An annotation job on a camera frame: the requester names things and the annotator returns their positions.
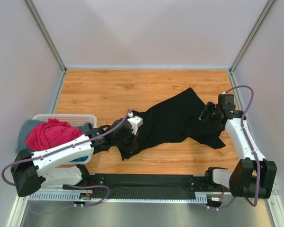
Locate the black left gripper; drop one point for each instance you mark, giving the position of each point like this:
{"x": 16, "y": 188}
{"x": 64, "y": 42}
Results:
{"x": 133, "y": 142}

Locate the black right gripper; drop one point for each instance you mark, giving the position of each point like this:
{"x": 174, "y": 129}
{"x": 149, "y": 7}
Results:
{"x": 208, "y": 108}

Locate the black t-shirt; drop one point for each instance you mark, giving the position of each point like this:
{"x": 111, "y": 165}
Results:
{"x": 171, "y": 121}

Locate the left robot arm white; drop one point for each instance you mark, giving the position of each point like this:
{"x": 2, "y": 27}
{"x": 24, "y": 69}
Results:
{"x": 64, "y": 165}

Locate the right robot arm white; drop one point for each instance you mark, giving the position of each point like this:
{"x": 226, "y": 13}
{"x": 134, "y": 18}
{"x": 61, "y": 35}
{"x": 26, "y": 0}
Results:
{"x": 254, "y": 175}

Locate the blue t-shirt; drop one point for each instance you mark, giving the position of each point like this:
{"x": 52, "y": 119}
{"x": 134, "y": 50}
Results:
{"x": 81, "y": 159}

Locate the black base mat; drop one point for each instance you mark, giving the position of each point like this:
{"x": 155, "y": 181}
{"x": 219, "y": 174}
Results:
{"x": 161, "y": 187}

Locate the white plastic laundry basket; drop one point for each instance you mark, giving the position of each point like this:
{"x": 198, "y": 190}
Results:
{"x": 84, "y": 122}

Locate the pink t-shirt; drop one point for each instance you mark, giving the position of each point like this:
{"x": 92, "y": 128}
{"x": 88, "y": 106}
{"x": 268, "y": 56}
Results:
{"x": 51, "y": 134}

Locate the grey t-shirt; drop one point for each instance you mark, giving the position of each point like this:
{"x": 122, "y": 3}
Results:
{"x": 24, "y": 132}

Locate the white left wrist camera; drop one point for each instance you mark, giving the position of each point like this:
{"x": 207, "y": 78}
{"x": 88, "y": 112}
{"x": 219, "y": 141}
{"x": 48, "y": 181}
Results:
{"x": 135, "y": 122}

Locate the aluminium frame post right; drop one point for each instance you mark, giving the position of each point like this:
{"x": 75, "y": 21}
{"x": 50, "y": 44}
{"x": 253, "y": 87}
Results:
{"x": 252, "y": 34}

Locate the aluminium frame post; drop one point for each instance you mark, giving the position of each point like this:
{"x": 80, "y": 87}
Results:
{"x": 41, "y": 26}
{"x": 252, "y": 34}

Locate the aluminium frame post left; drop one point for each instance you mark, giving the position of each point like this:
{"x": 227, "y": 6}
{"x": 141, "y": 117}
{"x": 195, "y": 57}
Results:
{"x": 41, "y": 26}

